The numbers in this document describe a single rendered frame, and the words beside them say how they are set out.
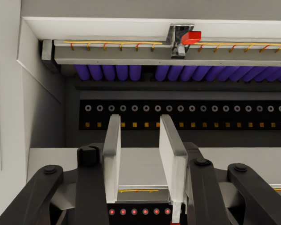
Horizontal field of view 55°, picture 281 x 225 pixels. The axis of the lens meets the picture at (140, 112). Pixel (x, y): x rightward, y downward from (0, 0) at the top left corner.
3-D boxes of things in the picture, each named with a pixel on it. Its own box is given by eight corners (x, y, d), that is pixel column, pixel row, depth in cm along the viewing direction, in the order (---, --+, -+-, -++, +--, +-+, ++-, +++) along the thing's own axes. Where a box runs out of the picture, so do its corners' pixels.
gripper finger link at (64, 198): (100, 212, 13) (37, 213, 13) (108, 163, 18) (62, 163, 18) (99, 185, 13) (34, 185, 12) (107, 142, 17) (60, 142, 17)
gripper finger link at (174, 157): (174, 154, 14) (188, 154, 14) (160, 114, 21) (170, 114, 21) (171, 203, 15) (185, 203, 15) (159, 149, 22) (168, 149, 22)
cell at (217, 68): (203, 70, 45) (216, 54, 39) (214, 70, 45) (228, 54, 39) (204, 81, 45) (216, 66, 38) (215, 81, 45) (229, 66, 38)
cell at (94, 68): (95, 82, 44) (89, 67, 37) (89, 73, 44) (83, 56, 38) (105, 77, 44) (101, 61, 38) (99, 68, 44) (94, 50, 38)
